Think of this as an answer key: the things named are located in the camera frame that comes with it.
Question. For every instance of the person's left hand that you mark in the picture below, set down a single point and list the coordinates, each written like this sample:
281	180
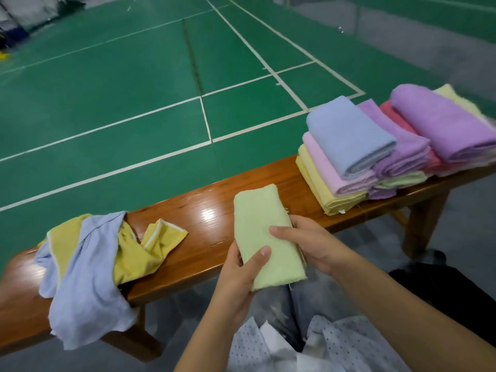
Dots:
236	286

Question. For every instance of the person's right hand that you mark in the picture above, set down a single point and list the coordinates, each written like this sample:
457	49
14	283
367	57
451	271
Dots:
318	244

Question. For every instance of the pale yellow towel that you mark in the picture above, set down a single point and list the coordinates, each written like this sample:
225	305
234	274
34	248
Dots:
461	100
304	178
325	196

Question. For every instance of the yellow green towel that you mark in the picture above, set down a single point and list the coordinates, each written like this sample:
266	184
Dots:
267	228

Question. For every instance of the light pink towel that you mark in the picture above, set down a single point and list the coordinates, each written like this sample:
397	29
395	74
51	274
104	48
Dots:
329	170

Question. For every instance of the yellow white striped cloth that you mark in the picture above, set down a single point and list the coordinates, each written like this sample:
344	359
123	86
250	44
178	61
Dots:
163	236

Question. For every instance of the light green striped towel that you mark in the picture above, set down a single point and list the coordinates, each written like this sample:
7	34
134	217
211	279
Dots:
401	180

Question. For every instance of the white blue towel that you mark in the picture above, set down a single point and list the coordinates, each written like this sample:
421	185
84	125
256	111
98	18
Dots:
349	135

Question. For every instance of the hot pink towel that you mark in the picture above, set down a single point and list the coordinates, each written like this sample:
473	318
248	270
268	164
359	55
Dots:
434	162

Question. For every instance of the light blue towel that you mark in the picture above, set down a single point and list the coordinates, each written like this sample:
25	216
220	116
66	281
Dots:
81	290

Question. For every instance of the person's right forearm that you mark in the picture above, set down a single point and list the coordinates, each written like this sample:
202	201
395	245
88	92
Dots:
418	321

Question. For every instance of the person's grey trousers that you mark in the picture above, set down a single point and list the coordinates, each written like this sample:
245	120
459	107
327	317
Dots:
287	306

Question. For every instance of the brown wooden bench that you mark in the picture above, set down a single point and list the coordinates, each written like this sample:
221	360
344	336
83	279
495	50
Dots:
201	220

